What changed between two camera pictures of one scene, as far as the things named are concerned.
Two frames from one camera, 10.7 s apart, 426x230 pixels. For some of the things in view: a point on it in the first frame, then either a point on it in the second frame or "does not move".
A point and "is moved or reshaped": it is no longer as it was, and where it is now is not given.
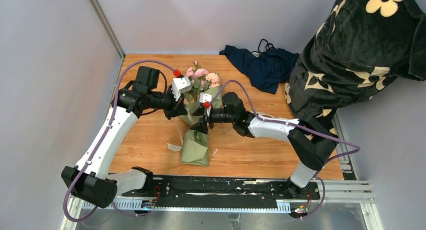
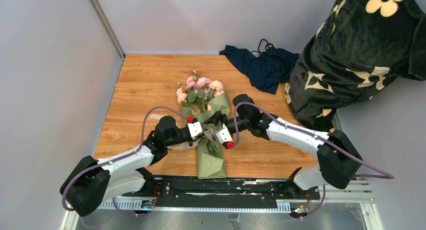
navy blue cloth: [268, 69] does not move
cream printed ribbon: [179, 147] is moved or reshaped
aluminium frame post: [104, 22] does not move
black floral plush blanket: [367, 38] does not move
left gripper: [174, 110] → [189, 142]
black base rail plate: [168, 187] does not move
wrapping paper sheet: [195, 145] → [211, 157]
